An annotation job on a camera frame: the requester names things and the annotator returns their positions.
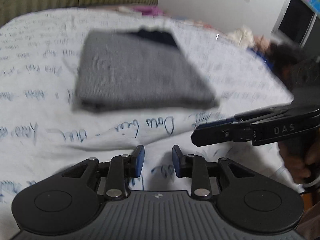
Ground grey and navy knit sweater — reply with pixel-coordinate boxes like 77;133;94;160
74;29;217;112

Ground cream and pink clothes pile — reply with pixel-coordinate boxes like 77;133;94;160
226;26;276;54

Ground person's right hand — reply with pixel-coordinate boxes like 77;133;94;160
278;139;319;184

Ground white script-print bed sheet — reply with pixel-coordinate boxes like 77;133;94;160
1;9;294;239

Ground purple crumpled cloth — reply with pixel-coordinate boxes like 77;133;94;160
132;5;165;16

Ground dark window with frame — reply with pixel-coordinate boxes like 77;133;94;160
272;0;319;54

